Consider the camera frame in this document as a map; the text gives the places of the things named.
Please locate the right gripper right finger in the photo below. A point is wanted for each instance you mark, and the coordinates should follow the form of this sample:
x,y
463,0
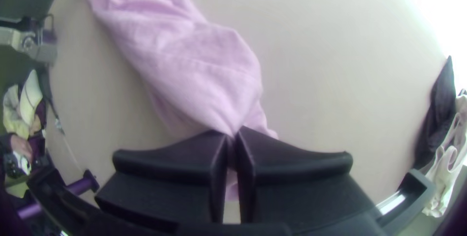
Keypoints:
x,y
292,185

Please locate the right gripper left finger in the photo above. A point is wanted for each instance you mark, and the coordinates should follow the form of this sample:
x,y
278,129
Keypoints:
x,y
164,177

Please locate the lilac t-shirt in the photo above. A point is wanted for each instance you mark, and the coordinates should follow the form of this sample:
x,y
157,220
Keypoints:
x,y
189,64

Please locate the cream garment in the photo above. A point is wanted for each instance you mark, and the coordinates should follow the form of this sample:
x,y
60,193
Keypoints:
x,y
447,177

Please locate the person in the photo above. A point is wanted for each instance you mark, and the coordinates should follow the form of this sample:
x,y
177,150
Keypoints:
x,y
22,112

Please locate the black garment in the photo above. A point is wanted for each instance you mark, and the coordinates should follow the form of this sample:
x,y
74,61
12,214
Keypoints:
x,y
439,115

